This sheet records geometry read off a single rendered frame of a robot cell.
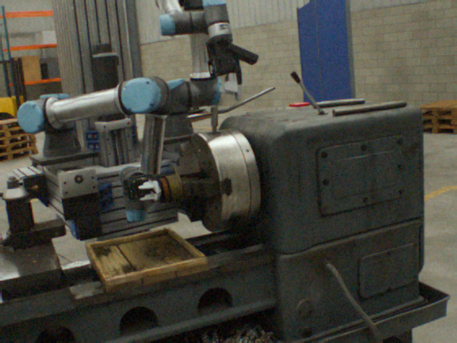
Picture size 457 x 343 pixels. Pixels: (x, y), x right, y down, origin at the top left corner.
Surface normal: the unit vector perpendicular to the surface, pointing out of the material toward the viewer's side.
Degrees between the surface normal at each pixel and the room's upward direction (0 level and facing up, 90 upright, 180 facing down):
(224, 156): 52
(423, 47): 90
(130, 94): 89
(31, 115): 90
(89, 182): 90
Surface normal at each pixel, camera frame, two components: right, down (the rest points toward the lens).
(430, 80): -0.77, 0.19
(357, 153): 0.40, 0.15
